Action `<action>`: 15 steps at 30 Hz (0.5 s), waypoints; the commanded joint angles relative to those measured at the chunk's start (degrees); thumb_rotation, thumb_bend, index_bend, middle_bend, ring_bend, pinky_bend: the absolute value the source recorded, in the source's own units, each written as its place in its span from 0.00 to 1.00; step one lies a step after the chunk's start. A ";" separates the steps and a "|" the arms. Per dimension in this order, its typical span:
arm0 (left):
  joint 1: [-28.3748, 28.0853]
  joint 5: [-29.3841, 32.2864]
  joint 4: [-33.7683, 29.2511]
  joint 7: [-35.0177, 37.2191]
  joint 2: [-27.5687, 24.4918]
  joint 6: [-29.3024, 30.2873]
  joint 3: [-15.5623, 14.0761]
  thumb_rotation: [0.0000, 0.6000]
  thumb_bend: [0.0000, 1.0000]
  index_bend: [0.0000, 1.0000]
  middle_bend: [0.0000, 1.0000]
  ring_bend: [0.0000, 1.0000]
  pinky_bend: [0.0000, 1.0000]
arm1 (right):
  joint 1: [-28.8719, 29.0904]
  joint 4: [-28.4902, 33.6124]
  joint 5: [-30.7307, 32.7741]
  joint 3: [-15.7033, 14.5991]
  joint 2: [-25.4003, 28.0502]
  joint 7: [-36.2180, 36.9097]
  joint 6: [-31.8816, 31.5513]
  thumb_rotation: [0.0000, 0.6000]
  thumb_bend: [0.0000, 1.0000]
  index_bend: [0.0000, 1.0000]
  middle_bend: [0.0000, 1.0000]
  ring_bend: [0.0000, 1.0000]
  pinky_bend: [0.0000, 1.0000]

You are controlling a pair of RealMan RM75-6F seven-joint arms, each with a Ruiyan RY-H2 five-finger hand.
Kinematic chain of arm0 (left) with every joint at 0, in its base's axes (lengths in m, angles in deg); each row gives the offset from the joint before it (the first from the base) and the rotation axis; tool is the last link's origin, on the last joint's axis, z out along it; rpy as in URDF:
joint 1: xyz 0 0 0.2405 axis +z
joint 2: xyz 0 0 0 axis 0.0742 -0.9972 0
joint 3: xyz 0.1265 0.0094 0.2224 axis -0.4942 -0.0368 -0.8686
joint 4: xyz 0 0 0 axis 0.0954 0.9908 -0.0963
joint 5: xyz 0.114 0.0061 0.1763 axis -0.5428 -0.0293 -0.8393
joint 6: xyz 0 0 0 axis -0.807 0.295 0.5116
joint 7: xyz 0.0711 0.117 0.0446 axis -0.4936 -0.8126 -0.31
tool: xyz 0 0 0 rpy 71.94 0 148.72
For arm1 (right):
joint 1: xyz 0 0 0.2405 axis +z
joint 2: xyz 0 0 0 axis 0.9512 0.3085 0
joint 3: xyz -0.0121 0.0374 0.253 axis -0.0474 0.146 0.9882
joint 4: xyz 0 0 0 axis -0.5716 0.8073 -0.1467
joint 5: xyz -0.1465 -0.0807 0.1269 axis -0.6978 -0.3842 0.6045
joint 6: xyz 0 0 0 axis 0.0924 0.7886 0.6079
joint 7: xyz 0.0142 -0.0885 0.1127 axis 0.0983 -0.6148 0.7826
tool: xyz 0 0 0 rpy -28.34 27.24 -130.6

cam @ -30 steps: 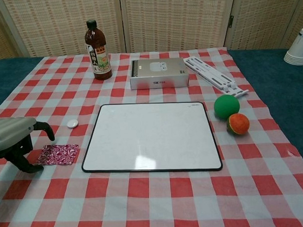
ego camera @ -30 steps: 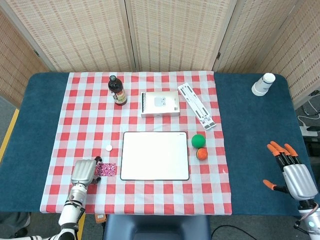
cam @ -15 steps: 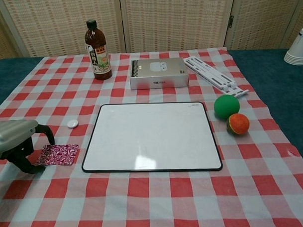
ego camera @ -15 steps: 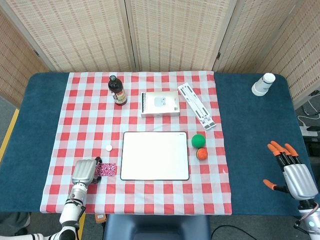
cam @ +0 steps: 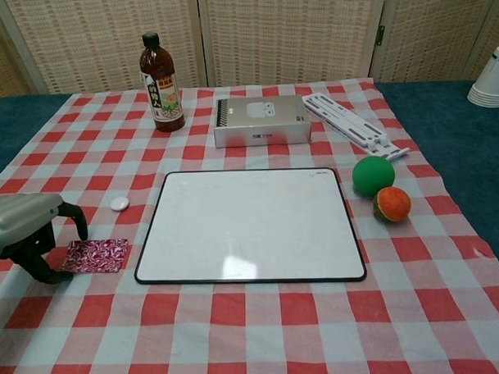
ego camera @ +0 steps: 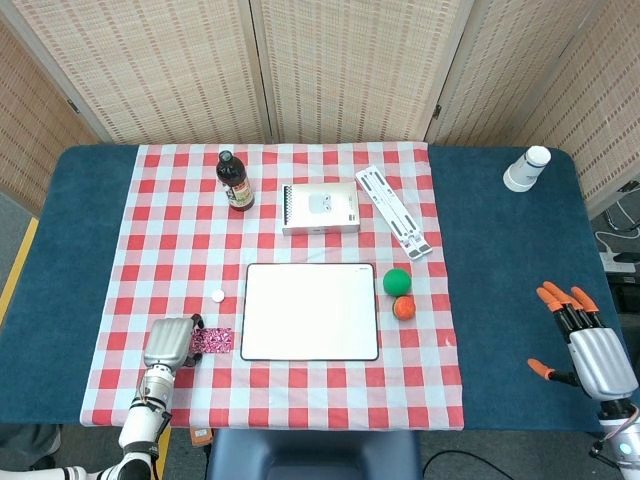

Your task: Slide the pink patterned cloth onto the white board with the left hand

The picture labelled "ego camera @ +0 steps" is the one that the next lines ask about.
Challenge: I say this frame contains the right silver robot hand orange fingertips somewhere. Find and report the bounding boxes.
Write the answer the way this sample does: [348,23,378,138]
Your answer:
[527,281,640,400]

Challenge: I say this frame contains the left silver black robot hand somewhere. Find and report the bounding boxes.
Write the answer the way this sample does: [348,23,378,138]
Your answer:
[142,313,205,371]

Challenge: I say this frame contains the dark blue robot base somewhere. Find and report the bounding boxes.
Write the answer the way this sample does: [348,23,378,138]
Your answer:
[205,428,424,480]

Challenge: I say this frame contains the white board black frame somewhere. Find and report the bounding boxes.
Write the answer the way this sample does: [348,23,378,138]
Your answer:
[240,262,380,362]

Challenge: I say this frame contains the white power strip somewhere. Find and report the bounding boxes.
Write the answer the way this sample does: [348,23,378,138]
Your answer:
[598,251,637,274]

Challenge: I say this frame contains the teal blue table cover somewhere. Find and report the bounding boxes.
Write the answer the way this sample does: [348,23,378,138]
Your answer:
[0,144,626,434]

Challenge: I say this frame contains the red white checkered tablecloth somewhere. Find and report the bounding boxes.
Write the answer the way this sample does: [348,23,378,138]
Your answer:
[79,141,466,431]

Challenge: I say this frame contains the dark brown drink bottle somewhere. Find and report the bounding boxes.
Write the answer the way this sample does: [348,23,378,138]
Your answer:
[215,149,256,212]

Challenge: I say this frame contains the orange and green ball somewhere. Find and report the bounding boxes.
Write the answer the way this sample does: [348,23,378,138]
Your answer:
[392,294,417,321]

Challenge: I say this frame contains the white paper cup stack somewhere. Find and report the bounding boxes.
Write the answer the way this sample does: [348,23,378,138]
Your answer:
[502,145,552,193]

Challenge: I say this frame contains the silver earbuds box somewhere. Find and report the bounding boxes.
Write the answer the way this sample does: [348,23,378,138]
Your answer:
[280,181,362,237]

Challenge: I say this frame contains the white folding laptop stand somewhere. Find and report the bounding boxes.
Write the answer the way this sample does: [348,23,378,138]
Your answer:
[354,167,434,262]

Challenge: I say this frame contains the woven folding screen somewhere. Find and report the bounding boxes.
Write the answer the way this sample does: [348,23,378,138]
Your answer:
[0,0,640,216]

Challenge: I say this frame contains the white power cable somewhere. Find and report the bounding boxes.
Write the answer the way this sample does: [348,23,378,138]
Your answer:
[593,229,622,257]

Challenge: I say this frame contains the black floor cable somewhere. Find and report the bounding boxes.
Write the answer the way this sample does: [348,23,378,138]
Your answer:
[423,448,506,480]

